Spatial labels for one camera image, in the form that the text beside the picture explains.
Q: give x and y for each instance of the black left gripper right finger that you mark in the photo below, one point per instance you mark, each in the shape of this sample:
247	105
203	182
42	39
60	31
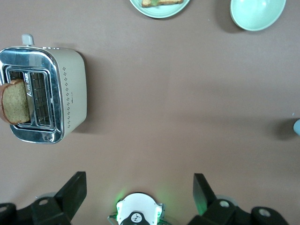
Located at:
204	194

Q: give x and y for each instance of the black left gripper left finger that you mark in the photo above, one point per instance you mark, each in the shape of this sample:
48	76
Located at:
70	194

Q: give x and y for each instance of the light blue plastic cup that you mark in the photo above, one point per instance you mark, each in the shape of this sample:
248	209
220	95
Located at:
297	127

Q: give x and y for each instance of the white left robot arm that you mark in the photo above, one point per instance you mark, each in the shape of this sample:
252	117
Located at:
138	208

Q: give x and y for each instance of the brown bread slice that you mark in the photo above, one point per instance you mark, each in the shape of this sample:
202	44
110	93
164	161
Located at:
15	103

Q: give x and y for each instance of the brown table cover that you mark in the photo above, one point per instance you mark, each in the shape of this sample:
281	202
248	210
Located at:
164	93

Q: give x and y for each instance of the beige chrome toaster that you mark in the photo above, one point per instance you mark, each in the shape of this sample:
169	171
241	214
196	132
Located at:
72	82

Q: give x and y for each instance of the pale green plate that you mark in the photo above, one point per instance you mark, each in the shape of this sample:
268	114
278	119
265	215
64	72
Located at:
161	11

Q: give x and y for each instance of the pale green bowl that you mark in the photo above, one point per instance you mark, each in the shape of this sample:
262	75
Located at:
255	14

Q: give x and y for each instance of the toast slice under lettuce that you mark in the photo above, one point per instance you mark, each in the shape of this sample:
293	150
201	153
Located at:
171	2

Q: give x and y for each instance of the green lettuce leaf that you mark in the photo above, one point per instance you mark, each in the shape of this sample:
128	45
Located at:
154	2

